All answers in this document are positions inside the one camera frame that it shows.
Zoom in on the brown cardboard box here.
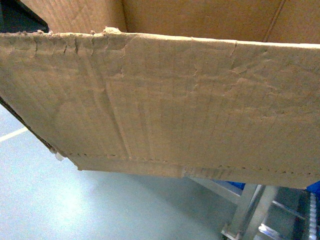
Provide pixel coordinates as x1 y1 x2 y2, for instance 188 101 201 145
0 0 320 189

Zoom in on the steel shelf frame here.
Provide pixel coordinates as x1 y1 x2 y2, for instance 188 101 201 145
192 178 320 240

